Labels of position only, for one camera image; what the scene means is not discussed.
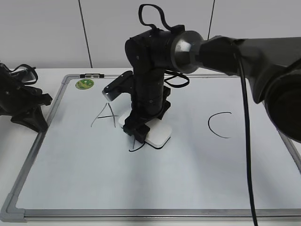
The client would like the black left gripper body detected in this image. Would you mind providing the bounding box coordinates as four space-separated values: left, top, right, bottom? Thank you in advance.
0 63 52 116

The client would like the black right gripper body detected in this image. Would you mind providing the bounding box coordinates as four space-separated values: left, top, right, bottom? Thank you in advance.
129 68 170 120

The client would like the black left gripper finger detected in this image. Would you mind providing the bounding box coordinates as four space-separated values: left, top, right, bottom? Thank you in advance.
11 106 48 132

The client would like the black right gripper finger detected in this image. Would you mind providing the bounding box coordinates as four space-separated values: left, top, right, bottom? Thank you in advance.
123 115 150 143

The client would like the white board eraser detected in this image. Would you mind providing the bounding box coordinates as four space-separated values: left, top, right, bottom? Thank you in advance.
128 118 172 152

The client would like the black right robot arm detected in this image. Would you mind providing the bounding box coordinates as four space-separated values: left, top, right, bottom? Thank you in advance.
125 30 301 141

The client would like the round green magnet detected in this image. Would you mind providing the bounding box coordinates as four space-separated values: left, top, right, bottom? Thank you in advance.
75 79 94 90

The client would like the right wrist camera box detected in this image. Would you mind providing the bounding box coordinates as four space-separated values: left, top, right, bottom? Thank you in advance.
102 71 133 102

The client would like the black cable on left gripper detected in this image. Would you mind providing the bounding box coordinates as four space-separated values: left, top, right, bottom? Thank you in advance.
7 65 40 85

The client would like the white board with grey frame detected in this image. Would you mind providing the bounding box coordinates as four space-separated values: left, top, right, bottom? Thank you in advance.
0 73 301 223

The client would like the black pen clip on frame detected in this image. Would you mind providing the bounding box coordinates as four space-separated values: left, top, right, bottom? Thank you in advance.
79 73 104 79

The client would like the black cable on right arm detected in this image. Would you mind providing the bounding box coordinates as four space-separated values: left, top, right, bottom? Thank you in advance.
138 4 259 226

